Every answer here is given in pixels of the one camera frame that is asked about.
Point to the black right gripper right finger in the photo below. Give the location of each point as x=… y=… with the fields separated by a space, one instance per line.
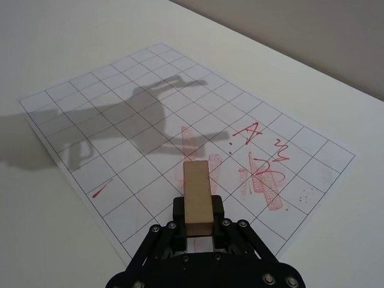
x=218 y=228

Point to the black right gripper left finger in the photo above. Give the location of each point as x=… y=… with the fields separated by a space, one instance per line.
x=178 y=222

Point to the rectangular wooden stamp block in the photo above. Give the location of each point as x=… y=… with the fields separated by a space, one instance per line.
x=196 y=195

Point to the white grid paper sheet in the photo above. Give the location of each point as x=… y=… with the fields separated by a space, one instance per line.
x=120 y=105

